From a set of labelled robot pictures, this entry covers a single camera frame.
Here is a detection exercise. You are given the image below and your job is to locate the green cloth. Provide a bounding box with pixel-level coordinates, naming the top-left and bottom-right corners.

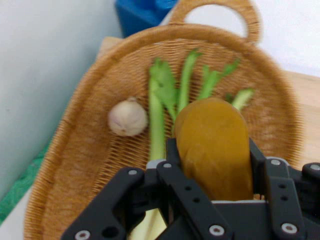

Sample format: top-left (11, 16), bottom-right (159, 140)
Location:
top-left (0, 141), bottom-right (52, 225)

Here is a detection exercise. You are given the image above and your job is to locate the blue plastic box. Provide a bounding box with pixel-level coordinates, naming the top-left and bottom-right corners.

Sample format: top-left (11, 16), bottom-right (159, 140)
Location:
top-left (114, 0), bottom-right (180, 39)

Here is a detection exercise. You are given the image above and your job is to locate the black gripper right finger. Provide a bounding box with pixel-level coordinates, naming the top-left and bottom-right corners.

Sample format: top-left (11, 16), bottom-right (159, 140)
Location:
top-left (249, 138), bottom-right (320, 240)

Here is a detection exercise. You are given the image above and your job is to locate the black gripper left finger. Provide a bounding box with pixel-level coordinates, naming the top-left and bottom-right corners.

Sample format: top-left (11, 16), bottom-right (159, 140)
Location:
top-left (61, 137), bottom-right (234, 240)

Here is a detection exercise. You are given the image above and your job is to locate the light wooden cutting board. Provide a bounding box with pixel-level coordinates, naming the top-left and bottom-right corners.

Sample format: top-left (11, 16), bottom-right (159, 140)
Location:
top-left (96, 36), bottom-right (320, 171)

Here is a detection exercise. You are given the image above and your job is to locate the green white celery stalk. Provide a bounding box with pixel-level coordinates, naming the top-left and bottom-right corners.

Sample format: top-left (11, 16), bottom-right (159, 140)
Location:
top-left (127, 48), bottom-right (256, 240)

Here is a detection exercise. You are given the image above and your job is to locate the white garlic bulb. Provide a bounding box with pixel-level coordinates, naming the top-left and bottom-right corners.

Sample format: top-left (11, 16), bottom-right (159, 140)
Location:
top-left (107, 96), bottom-right (149, 137)

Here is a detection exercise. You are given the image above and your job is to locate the woven wicker basket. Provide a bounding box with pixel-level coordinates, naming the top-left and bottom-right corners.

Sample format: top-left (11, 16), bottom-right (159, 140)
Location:
top-left (23, 0), bottom-right (306, 240)

